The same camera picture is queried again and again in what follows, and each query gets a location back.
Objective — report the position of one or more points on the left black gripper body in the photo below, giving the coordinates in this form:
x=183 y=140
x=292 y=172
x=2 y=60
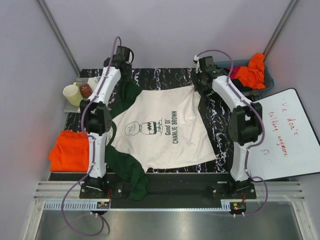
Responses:
x=126 y=76

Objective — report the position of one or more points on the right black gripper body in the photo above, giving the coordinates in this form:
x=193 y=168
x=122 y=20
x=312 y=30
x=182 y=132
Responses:
x=198 y=82

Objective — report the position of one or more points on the white green Charlie Brown t-shirt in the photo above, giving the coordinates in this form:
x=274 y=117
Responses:
x=155 y=129

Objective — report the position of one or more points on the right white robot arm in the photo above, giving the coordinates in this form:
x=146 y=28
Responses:
x=245 y=128

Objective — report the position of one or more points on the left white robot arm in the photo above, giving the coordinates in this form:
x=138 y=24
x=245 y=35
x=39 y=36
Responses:
x=96 y=120

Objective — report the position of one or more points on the magenta garment in basket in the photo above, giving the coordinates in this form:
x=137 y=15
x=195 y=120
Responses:
x=234 y=72

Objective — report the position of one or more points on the black garment in basket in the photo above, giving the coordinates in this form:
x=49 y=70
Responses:
x=244 y=89

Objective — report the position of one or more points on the orange t-shirt in basket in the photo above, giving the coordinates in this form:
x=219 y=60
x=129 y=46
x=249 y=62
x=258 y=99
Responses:
x=253 y=75

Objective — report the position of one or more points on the pale yellow mug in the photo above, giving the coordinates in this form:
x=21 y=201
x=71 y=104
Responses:
x=72 y=94

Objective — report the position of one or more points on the teal laundry basket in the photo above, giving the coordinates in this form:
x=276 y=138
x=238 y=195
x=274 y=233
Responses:
x=268 y=80

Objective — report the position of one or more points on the folded orange t-shirt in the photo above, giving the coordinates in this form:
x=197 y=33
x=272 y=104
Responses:
x=70 y=153

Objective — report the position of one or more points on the whiteboard with red writing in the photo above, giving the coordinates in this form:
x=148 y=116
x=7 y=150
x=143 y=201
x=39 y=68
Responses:
x=290 y=147

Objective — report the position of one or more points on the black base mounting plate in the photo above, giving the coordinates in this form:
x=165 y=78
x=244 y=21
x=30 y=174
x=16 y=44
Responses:
x=219 y=186

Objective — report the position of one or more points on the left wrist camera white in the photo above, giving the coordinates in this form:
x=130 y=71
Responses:
x=129 y=57

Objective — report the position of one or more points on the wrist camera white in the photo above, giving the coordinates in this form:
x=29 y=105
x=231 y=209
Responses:
x=196 y=61
x=129 y=57

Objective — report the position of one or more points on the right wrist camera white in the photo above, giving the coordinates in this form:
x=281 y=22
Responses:
x=196 y=61

